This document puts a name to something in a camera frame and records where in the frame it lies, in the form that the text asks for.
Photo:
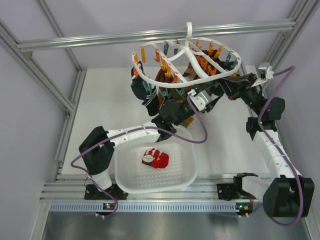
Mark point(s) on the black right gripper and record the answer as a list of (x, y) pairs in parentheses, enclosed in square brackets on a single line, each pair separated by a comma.
[(248, 80)]

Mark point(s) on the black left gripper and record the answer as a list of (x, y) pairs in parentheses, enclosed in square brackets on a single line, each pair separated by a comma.
[(211, 103)]

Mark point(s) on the white round clip hanger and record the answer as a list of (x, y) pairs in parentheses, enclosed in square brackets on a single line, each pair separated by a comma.
[(146, 59)]

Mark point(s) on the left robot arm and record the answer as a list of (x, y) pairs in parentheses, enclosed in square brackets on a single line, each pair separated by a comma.
[(100, 145)]

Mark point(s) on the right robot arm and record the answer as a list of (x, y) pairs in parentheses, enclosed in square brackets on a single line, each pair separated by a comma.
[(289, 195)]

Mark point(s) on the olive striped sock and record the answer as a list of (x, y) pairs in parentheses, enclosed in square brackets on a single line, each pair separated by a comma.
[(180, 94)]

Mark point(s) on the teal clothes peg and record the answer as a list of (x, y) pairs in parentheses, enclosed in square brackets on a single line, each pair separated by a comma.
[(164, 92)]

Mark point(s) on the brown sock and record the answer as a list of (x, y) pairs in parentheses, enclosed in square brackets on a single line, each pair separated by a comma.
[(162, 78)]

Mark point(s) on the orange clothes peg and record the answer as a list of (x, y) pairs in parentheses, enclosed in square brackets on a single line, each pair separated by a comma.
[(164, 65)]

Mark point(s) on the black white striped sock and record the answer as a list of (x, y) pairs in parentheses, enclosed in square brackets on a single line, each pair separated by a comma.
[(152, 101)]

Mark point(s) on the navy blue sock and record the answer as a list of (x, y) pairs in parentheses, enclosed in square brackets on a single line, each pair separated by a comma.
[(138, 88)]

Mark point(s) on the translucent white plastic basket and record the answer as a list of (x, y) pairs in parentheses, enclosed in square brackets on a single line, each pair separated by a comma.
[(143, 164)]

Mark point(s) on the red santa sock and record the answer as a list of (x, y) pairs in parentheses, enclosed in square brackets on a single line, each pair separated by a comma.
[(155, 158)]

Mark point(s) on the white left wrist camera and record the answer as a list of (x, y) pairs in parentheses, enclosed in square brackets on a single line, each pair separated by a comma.
[(199, 100)]

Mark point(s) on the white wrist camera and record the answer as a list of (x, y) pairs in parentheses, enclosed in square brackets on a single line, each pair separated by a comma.
[(199, 100), (265, 71)]

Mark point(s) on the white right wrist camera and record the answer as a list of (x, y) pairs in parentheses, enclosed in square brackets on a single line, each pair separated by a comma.
[(265, 71)]

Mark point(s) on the aluminium top rail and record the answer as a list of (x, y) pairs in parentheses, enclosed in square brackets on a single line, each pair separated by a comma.
[(265, 26)]

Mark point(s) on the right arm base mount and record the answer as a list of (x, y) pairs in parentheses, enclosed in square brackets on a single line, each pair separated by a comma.
[(234, 191)]

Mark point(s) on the perforated cable tray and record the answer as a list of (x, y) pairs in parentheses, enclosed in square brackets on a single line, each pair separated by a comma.
[(157, 206)]

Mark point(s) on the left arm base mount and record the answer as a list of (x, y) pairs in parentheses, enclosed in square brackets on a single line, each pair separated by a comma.
[(92, 193)]

